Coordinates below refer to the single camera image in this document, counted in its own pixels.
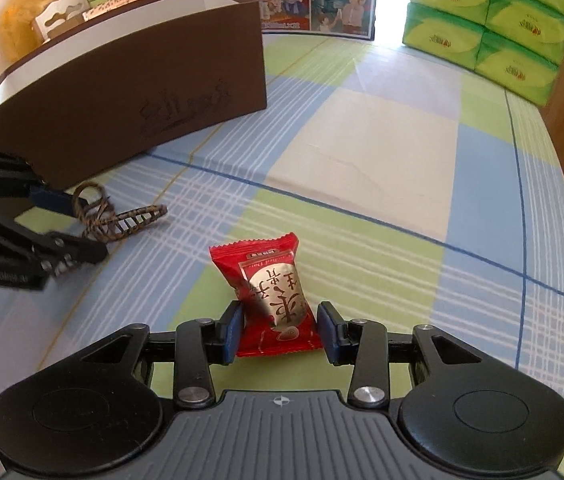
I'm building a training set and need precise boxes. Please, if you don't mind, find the green tissue pack stack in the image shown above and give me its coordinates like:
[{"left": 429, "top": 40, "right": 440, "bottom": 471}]
[{"left": 402, "top": 0, "right": 564, "bottom": 106}]

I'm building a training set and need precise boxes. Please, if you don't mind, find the yellow plastic bag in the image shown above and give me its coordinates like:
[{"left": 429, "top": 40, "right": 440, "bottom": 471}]
[{"left": 0, "top": 0, "right": 56, "bottom": 63}]

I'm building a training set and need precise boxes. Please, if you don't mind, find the brown cardboard storage box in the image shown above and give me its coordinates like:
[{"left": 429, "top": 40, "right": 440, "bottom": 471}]
[{"left": 0, "top": 0, "right": 267, "bottom": 188}]

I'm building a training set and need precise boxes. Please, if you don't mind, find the red snack packet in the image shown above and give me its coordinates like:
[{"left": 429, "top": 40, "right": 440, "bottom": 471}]
[{"left": 209, "top": 232, "right": 322, "bottom": 358}]

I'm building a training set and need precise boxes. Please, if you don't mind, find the checked tablecloth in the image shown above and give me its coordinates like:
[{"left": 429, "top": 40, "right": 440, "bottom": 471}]
[{"left": 0, "top": 35, "right": 564, "bottom": 473}]

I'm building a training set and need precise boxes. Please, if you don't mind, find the leopard print hair clip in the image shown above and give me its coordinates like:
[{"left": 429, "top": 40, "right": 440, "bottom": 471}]
[{"left": 71, "top": 181, "right": 168, "bottom": 244}]

